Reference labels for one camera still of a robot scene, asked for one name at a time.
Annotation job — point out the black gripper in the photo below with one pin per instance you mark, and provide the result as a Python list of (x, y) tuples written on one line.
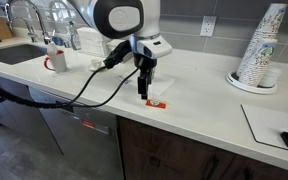
[(146, 62)]

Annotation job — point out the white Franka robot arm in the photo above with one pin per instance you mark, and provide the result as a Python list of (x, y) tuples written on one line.
[(147, 20)]

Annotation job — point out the small white espresso cup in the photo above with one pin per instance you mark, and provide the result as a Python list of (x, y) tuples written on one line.
[(96, 63)]

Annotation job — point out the short paper cup stack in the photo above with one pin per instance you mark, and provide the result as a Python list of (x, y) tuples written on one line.
[(259, 63)]

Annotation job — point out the white cup lid stack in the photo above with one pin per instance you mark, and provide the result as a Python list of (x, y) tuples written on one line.
[(271, 77)]

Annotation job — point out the tall leaning paper cup stack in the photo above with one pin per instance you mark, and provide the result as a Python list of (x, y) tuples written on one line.
[(274, 20)]

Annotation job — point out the white paper napkin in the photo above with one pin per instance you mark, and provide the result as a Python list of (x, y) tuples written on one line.
[(163, 84)]

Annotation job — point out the red ketchup packet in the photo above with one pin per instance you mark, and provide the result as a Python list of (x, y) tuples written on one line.
[(156, 104)]

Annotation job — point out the silver condiment packet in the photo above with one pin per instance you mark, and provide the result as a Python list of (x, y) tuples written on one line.
[(121, 78)]

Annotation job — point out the white napkin stack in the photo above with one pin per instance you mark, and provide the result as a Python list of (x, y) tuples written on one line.
[(90, 41)]

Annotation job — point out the dark wood cabinet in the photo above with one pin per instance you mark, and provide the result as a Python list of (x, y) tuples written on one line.
[(170, 156)]

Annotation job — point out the clear plastic water bottle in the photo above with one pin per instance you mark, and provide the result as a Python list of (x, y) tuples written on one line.
[(74, 38)]

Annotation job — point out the stainless steel dishwasher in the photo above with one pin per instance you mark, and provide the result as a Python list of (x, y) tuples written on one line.
[(84, 143)]

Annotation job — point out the round white tray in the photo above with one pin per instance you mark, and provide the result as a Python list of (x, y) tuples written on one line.
[(240, 86)]

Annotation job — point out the small blue object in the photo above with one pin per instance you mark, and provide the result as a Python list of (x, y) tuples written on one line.
[(58, 40)]

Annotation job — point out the white rectangular counter mat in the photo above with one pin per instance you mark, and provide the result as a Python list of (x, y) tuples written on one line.
[(267, 123)]

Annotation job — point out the small chrome tap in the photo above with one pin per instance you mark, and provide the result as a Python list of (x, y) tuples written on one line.
[(31, 32)]

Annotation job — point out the tall chrome kitchen faucet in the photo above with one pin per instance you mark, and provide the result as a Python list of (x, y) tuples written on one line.
[(37, 15)]

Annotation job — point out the dark undermount sink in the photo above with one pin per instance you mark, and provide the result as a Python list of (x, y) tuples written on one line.
[(14, 53)]

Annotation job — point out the wooden cutting board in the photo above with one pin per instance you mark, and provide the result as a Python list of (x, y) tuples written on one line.
[(1, 28)]

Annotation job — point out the white wall outlet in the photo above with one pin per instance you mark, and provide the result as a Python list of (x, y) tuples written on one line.
[(208, 26)]

